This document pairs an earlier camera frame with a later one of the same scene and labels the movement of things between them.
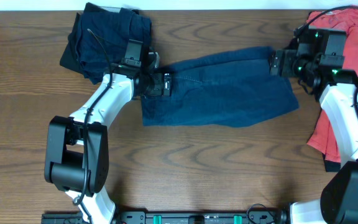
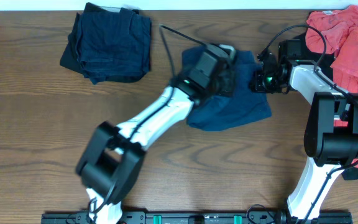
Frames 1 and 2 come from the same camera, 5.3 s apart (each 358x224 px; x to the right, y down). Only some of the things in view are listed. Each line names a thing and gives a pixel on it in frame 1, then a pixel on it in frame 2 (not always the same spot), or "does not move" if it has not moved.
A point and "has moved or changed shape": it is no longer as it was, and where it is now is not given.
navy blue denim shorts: (232, 89) has moved or changed shape
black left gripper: (158, 89) to (232, 80)
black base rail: (201, 217) does not move
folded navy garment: (101, 38) does not move
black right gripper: (288, 56) to (255, 84)
